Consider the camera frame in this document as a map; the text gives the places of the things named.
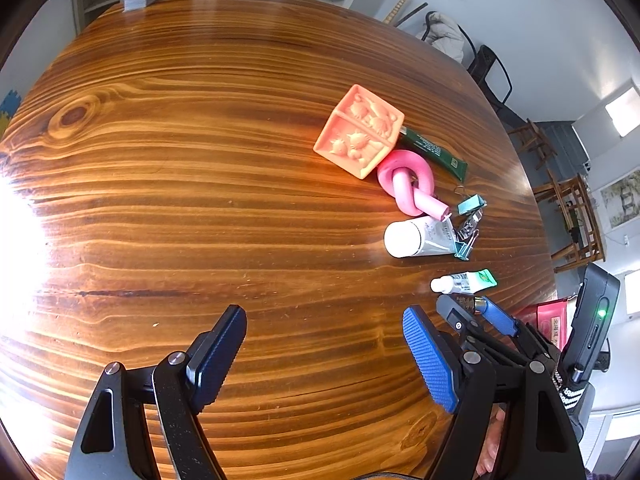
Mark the brown silver lipstick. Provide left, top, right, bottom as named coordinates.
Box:
left=454, top=295, right=488, bottom=315

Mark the teal binder clip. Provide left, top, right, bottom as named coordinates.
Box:
left=454, top=229, right=480, bottom=261
left=454, top=184, right=487, bottom=216

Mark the large white tube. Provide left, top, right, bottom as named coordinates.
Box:
left=383, top=216, right=457, bottom=259

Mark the pink knotted foam tube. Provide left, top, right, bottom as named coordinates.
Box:
left=378, top=150, right=450, bottom=221

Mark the salmon embossed toy cube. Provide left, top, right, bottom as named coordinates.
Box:
left=314, top=84, right=405, bottom=180

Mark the person's left hand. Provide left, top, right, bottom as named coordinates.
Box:
left=475, top=404, right=506, bottom=478

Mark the small white green tube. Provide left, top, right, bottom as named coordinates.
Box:
left=430, top=269, right=497, bottom=296

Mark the pink metal tin box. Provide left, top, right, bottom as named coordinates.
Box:
left=514, top=298, right=568, bottom=350

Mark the wooden side table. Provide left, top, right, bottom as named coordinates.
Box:
left=533, top=169, right=605, bottom=274

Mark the small wooden stool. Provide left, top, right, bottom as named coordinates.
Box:
left=508, top=119, right=558, bottom=170

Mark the dark green tube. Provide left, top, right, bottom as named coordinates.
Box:
left=399, top=126, right=468, bottom=183

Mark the empty black chair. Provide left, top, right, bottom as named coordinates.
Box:
left=468, top=44, right=525, bottom=128

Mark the white puffer jacket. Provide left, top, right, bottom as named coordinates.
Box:
left=415, top=11, right=469, bottom=65

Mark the black chair with jacket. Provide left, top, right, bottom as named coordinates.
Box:
left=418, top=8, right=478, bottom=68

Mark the wall picture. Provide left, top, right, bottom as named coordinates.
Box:
left=599, top=168, right=640, bottom=231

